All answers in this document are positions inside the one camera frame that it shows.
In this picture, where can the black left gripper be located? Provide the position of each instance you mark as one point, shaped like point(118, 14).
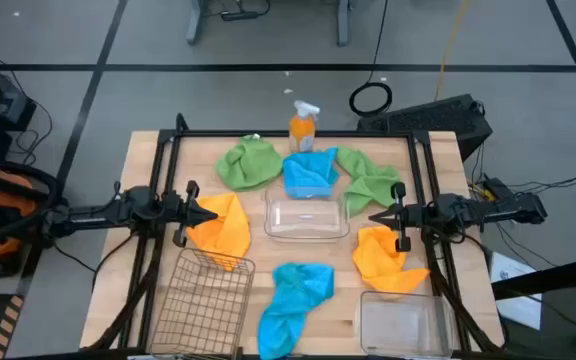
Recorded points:
point(180, 215)

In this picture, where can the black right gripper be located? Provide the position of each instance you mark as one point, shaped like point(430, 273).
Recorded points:
point(413, 216)

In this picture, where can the orange microfiber towel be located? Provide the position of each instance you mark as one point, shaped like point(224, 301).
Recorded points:
point(378, 260)
point(228, 225)

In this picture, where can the green microfiber towel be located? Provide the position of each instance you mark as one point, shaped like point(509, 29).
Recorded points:
point(248, 165)
point(368, 185)

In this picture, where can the blue microfiber towel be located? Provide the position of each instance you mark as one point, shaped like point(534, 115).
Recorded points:
point(308, 175)
point(293, 295)

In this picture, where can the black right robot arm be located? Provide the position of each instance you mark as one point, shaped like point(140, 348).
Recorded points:
point(493, 210)

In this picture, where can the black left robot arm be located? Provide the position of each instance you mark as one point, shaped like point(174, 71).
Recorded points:
point(98, 215)

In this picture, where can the clear plastic bin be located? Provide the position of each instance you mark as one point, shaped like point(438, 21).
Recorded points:
point(403, 325)
point(308, 220)

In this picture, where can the black perforated computer case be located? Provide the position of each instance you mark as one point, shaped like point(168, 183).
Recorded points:
point(433, 117)

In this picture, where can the orange spray bottle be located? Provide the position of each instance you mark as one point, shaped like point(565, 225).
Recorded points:
point(302, 130)

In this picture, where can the white paper sheet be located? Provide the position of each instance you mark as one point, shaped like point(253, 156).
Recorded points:
point(505, 267)

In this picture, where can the black beam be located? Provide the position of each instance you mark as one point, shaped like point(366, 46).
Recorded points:
point(558, 277)

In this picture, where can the grey desk leg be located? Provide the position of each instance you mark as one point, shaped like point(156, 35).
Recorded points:
point(343, 25)
point(194, 25)

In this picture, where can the orange and black shop vacuum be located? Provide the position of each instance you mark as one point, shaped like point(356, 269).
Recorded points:
point(3, 200)

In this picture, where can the black power strip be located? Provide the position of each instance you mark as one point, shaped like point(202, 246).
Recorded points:
point(240, 15)

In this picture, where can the black aluminium table frame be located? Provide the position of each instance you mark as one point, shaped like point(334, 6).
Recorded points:
point(208, 133)

